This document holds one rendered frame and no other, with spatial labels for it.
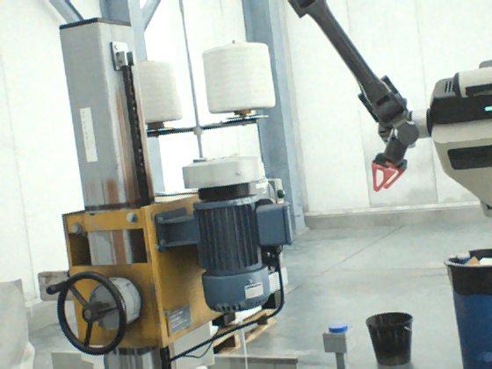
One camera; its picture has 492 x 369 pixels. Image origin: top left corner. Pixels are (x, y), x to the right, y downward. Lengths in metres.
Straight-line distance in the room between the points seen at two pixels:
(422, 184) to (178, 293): 8.56
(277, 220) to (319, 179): 9.06
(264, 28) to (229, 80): 9.04
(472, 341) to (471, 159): 2.11
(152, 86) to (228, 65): 0.24
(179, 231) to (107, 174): 0.20
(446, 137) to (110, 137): 0.97
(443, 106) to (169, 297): 0.96
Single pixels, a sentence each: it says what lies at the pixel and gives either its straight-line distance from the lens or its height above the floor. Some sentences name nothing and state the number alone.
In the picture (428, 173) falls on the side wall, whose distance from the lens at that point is 10.04.
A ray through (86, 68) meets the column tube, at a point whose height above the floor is 1.65.
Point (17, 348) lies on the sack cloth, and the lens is 2.57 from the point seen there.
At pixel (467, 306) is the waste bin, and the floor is 0.42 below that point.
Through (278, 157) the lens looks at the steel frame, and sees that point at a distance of 10.56.
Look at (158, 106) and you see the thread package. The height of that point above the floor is 1.57.
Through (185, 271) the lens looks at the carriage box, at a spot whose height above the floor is 1.17.
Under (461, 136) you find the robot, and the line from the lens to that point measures 2.07.
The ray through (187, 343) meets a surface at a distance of 2.14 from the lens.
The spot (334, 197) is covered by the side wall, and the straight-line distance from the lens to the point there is 10.53.
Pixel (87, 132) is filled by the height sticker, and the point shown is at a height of 1.52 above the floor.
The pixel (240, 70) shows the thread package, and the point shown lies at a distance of 1.65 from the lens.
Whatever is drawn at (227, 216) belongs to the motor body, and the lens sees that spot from 1.52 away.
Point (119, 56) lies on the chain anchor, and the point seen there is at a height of 1.67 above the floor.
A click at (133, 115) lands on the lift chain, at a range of 1.62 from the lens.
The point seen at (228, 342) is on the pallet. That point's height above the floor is 0.06.
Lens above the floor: 1.45
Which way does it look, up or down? 3 degrees down
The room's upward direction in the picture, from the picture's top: 7 degrees counter-clockwise
